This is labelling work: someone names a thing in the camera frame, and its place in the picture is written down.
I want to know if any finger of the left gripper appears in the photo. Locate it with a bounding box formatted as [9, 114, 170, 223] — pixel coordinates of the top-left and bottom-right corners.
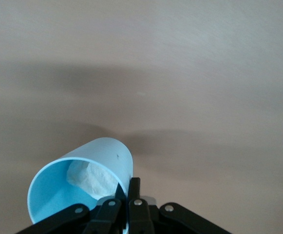
[17, 184, 128, 234]
[128, 177, 232, 234]

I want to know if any blue cup holding paper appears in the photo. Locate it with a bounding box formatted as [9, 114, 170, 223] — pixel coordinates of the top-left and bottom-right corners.
[26, 137, 134, 226]

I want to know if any white crumpled paper wad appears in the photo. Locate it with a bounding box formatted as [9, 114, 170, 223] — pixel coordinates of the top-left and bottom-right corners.
[66, 160, 119, 198]

